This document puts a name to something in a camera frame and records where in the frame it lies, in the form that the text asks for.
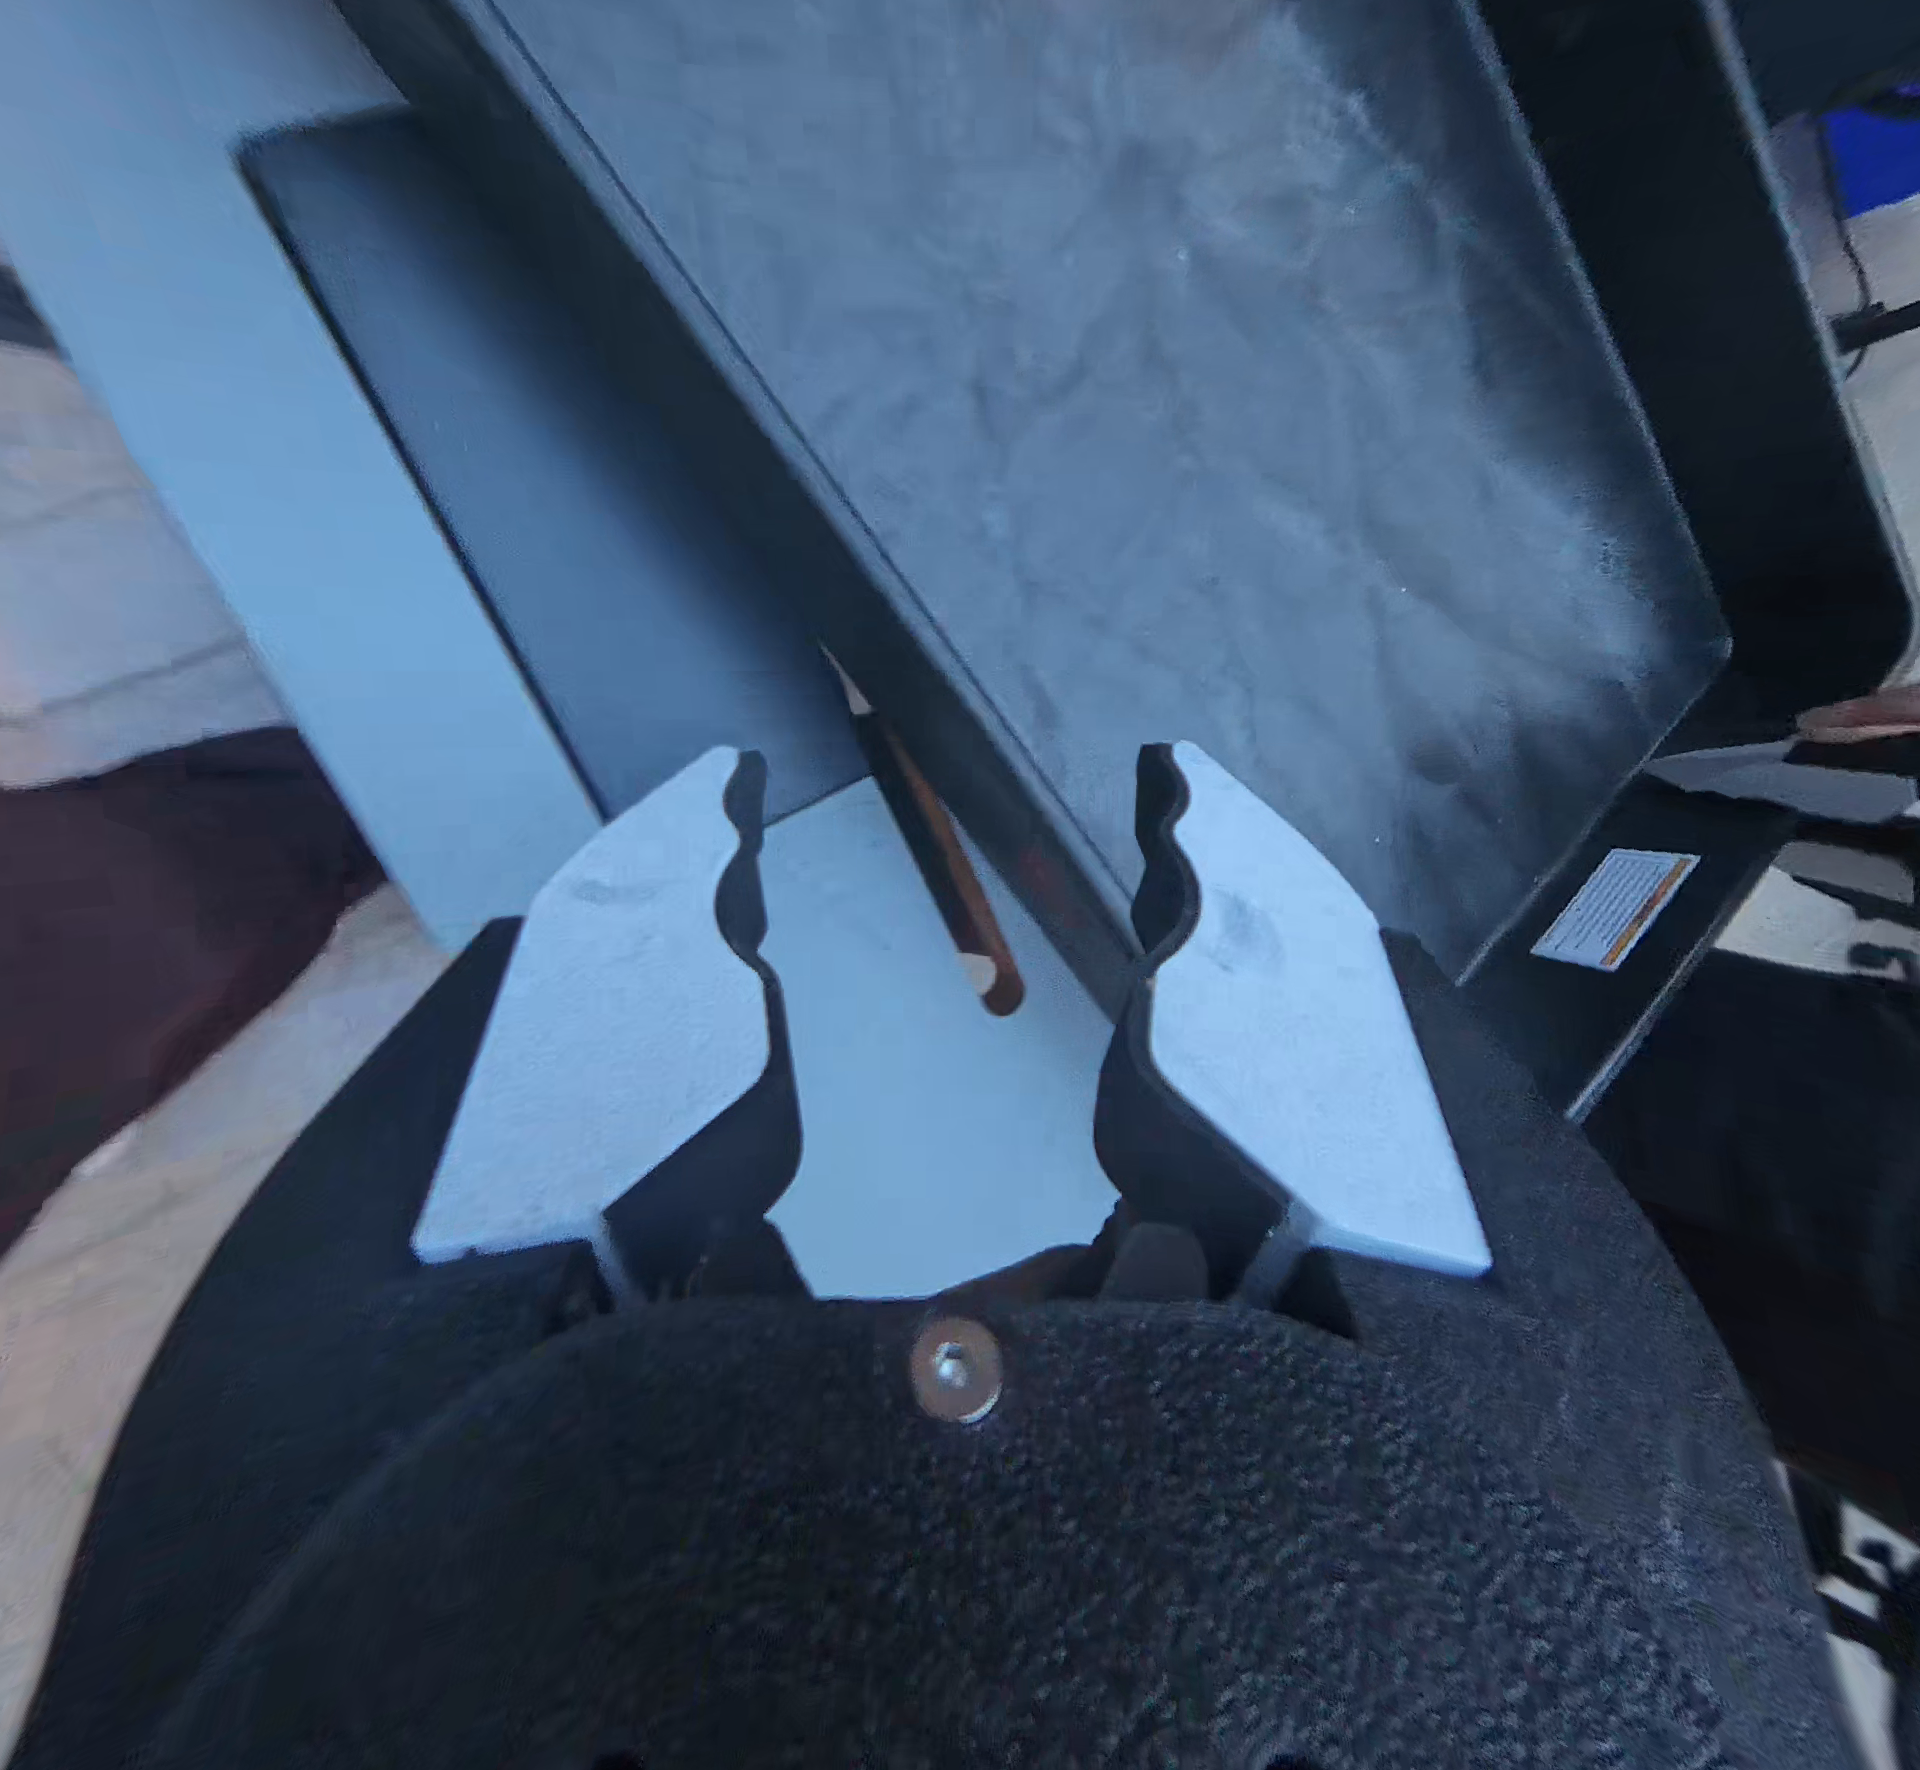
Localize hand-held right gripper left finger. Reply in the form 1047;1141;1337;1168
409;747;808;1310

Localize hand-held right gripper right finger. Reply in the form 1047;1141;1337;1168
1089;739;1496;1300

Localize brown wooden pencil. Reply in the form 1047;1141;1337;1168
825;648;1027;1022

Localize white desk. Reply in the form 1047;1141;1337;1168
0;0;1120;1300

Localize person's dark red trouser leg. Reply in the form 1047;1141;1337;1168
0;727;385;1251

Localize dark flat panel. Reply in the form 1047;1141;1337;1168
235;103;872;831

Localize black metal tray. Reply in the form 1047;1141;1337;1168
322;0;1738;1017

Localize blue object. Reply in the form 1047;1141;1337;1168
1821;87;1920;224

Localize black cable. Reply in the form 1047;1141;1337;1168
1821;119;1920;371

